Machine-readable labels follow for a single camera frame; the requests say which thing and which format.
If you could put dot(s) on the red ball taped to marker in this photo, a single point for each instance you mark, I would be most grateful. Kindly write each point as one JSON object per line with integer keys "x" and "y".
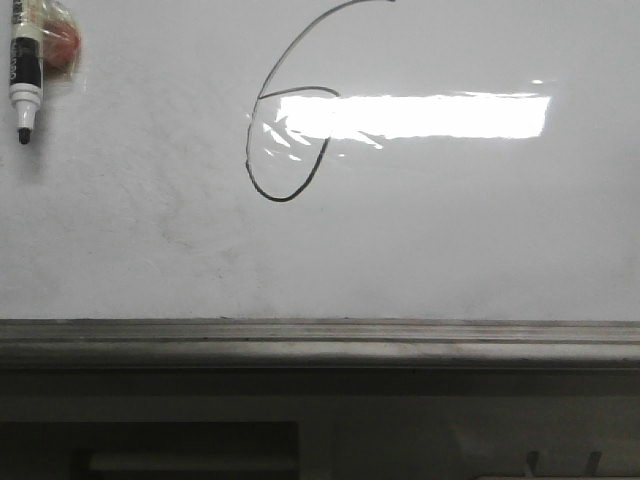
{"x": 62, "y": 41}

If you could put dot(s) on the black white whiteboard marker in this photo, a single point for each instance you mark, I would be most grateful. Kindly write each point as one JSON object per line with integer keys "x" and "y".
{"x": 26, "y": 65}

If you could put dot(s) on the white whiteboard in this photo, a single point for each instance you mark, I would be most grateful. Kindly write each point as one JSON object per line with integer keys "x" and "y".
{"x": 484, "y": 165}

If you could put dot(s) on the black drawn ink line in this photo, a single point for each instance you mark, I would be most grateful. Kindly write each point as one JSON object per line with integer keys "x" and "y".
{"x": 265, "y": 93}

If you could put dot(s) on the grey aluminium marker tray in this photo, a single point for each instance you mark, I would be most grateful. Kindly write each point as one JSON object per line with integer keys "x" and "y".
{"x": 316, "y": 343}

